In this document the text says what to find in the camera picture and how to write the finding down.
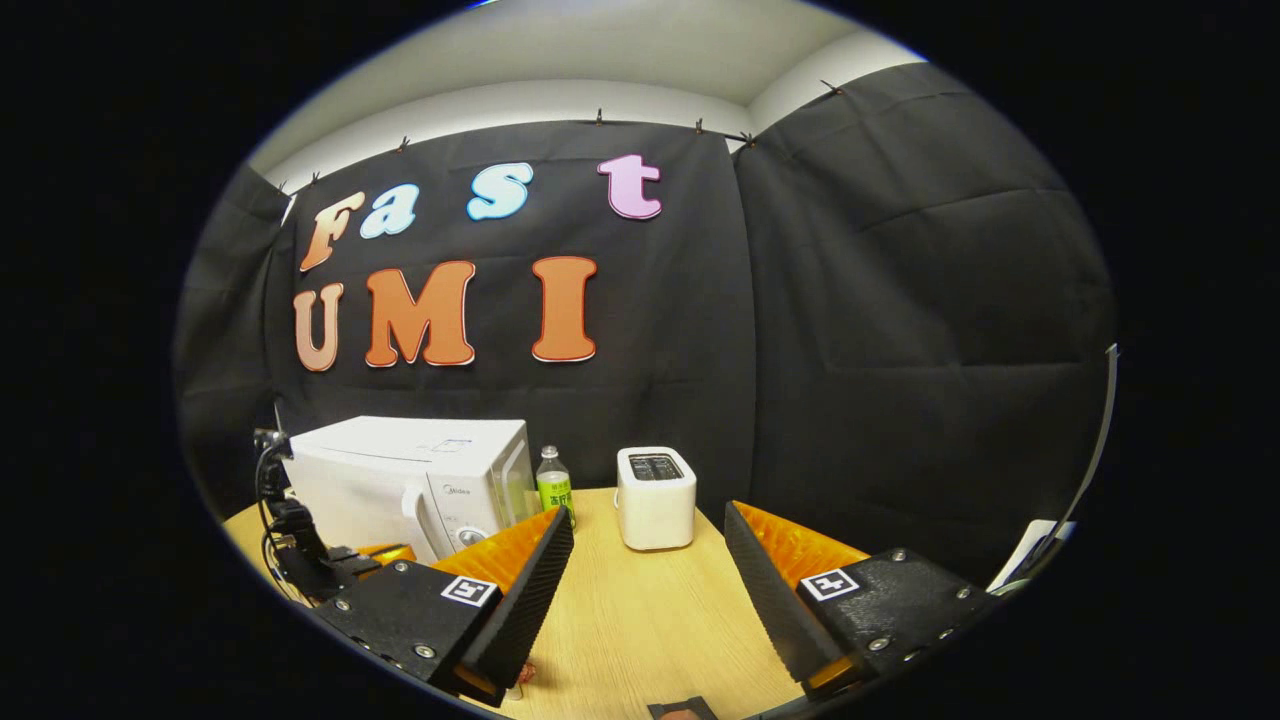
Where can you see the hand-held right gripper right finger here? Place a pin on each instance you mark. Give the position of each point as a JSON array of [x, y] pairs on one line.
[[770, 600]]

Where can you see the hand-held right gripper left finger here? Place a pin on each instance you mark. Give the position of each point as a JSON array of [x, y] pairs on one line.
[[530, 600]]

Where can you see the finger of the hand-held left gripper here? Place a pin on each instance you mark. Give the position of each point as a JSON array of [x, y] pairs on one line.
[[365, 560]]

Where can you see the brown meat patty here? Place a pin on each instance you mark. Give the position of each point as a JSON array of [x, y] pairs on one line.
[[527, 673]]

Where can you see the white microwave oven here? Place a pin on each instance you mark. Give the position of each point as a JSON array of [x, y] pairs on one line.
[[380, 480]]

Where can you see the green label drink bottle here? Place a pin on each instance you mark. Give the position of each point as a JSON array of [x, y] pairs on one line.
[[554, 490]]

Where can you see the white toaster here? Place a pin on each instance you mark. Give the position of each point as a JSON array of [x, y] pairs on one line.
[[655, 510]]

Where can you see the black backdrop cloth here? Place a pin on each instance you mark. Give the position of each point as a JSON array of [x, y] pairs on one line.
[[850, 350]]

